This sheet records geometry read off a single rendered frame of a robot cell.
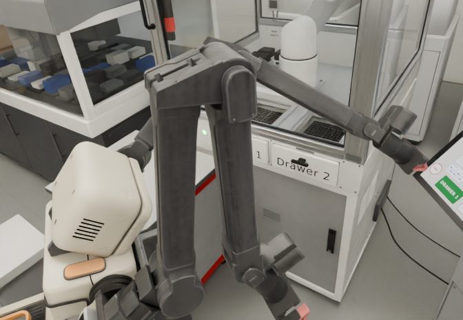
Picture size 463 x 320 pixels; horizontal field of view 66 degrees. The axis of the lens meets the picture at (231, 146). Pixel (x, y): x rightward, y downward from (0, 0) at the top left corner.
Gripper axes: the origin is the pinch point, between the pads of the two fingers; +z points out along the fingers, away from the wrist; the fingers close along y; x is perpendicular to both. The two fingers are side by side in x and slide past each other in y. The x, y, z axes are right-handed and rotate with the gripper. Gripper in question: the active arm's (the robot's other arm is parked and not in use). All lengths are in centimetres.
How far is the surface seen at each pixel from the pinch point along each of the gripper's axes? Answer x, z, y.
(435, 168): -0.4, 14.5, 9.3
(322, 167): 27.5, -0.1, 32.7
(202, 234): 97, -11, 51
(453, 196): 1.6, 14.6, -2.8
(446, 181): -0.1, 14.6, 2.7
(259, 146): 41, -18, 52
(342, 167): 22.1, 3.7, 29.4
